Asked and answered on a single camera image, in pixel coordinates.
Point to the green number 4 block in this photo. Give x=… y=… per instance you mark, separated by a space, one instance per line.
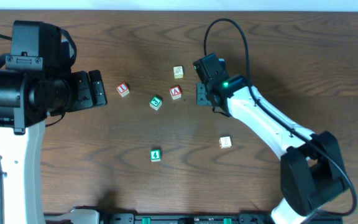
x=155 y=155

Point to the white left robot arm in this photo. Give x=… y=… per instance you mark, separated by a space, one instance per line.
x=32 y=88

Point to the red letter A block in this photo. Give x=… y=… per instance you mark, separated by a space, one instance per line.
x=175 y=92

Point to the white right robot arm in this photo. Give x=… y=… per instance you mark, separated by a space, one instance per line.
x=312 y=171

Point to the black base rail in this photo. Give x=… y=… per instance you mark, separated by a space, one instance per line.
x=86 y=216

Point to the plain block red side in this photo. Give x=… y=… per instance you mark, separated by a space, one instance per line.
x=225 y=142

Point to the turtle picture yellow block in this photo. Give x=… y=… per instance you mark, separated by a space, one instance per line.
x=178 y=72

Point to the red letter I block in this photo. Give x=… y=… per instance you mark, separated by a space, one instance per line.
x=123 y=89

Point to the green letter J block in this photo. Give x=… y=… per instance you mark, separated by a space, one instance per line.
x=155 y=103

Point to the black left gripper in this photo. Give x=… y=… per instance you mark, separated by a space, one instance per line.
x=84 y=91

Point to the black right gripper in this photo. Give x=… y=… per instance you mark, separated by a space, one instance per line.
x=201 y=94

